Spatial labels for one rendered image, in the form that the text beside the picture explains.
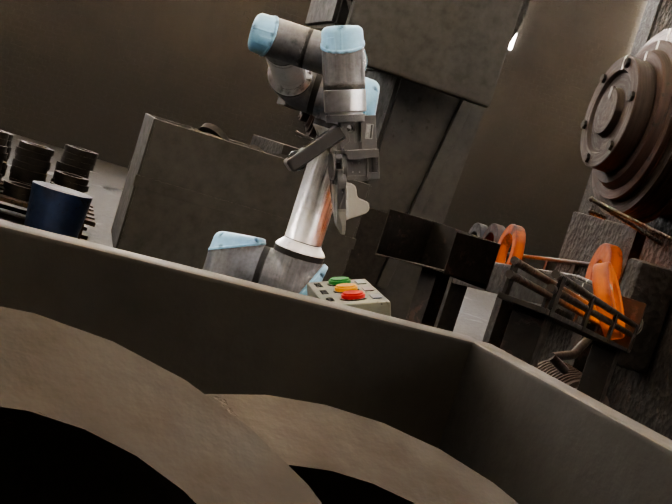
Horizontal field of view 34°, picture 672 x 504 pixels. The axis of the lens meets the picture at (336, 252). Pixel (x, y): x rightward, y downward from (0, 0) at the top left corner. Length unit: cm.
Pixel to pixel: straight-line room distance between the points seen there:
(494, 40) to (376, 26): 60
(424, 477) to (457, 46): 501
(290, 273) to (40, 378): 216
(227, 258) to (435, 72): 301
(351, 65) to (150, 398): 167
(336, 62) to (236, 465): 168
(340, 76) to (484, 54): 349
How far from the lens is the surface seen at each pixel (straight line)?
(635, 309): 235
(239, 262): 243
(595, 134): 280
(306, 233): 242
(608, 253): 273
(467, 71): 536
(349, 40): 193
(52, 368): 27
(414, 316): 314
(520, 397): 59
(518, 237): 338
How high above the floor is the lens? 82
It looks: 5 degrees down
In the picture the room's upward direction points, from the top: 17 degrees clockwise
